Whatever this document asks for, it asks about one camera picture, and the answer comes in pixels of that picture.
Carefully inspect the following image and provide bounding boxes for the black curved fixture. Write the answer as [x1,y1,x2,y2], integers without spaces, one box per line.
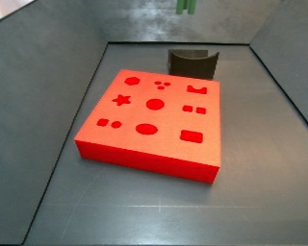
[168,49,220,80]

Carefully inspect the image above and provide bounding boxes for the green three prong object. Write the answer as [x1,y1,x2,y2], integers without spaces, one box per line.
[176,0,196,14]

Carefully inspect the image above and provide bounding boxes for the red block with shaped holes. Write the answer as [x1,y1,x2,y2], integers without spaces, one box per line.
[75,70,222,184]

